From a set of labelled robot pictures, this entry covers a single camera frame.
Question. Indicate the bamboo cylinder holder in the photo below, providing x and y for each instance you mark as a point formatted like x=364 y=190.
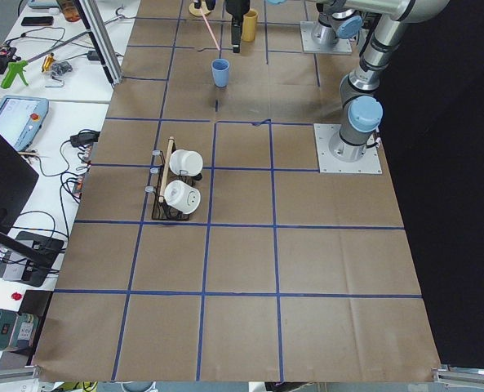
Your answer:
x=249 y=28

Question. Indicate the aluminium frame post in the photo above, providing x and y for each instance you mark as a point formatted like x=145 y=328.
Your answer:
x=92 y=20

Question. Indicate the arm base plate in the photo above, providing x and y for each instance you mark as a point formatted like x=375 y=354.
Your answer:
x=327 y=38
x=334 y=156

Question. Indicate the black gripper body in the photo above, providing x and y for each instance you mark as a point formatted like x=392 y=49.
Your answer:
x=235 y=6
x=197 y=5

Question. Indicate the teach pendant tablet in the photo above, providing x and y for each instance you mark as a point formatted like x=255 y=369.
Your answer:
x=21 y=118

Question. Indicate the pink chopstick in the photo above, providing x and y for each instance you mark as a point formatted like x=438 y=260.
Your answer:
x=209 y=28

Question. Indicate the black power adapter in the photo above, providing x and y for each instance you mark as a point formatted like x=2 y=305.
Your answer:
x=84 y=137

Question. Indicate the green power supply box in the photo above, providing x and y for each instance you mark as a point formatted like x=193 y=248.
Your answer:
x=17 y=330

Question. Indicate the wooden mug tree stand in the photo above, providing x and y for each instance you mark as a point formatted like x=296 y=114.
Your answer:
x=195 y=12

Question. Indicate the white smiley mug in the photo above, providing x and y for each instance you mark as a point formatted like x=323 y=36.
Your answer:
x=182 y=197

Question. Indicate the white mug with handle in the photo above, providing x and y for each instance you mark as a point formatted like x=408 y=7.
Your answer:
x=186 y=162

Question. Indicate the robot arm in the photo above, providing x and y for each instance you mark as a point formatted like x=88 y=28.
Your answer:
x=361 y=111
x=344 y=24

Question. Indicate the light blue plastic cup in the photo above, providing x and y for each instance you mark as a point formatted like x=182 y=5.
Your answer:
x=220 y=72

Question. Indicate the black smartphone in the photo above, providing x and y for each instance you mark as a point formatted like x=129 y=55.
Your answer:
x=41 y=21

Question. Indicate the black wire mug rack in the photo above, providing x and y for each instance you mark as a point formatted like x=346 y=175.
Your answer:
x=164 y=176

